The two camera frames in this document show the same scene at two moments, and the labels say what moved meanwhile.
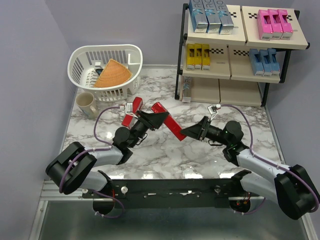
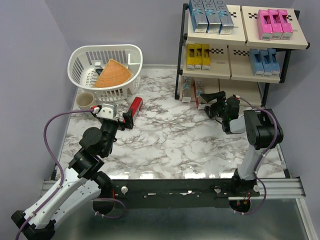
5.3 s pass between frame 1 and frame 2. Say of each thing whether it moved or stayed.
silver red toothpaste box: stayed
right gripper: moved
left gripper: moved
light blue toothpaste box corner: stayed
